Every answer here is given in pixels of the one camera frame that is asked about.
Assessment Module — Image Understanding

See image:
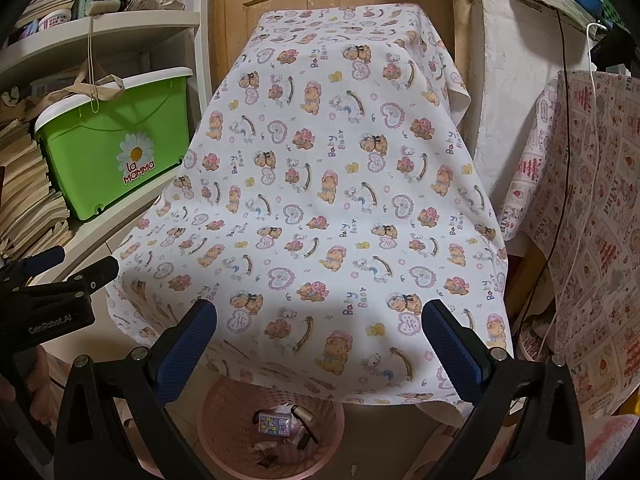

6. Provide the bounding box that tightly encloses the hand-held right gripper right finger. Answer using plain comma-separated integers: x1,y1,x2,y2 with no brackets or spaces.
422,299,586,480

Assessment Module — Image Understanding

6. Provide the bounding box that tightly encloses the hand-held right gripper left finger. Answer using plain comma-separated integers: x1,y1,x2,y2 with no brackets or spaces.
54,300,218,480

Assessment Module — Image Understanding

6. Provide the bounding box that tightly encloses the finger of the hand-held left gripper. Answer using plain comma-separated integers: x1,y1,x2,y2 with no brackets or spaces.
0,251,66,286
10,255,121,311

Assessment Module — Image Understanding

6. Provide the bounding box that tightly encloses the pink plastic basket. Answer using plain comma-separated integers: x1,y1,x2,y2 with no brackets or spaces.
197,374,347,480

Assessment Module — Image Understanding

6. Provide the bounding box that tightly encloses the long black wrapper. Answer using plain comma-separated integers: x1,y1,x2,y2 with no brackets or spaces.
297,417,321,446

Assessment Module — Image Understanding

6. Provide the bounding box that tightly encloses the person's left hand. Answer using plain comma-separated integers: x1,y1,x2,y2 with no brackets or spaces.
30,347,52,430

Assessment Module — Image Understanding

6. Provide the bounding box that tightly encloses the stack of beige bags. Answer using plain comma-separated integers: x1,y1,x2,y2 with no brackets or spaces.
0,115,73,261

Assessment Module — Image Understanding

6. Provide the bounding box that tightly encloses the strawberry print cloth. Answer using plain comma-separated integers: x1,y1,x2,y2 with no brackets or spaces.
500,70,640,421

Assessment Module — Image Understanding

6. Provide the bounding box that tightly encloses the beige tote bag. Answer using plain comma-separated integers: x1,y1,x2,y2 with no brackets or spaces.
47,60,126,111

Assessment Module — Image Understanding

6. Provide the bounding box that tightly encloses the bear print tablecloth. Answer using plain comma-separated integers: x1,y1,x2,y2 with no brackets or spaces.
107,4,513,408

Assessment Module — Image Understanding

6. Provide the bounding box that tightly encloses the white jar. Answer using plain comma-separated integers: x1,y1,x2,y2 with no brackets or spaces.
39,8,72,31

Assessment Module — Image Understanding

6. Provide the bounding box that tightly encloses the stack of papers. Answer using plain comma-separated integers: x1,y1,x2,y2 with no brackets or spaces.
15,0,78,28

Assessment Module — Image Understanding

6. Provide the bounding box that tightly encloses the beige string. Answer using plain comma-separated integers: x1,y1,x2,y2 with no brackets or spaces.
86,14,101,113

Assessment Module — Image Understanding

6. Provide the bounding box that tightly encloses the black cable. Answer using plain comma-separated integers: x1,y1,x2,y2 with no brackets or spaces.
517,6,573,331

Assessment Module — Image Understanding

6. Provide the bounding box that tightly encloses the white cable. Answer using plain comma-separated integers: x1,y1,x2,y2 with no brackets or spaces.
520,21,608,361

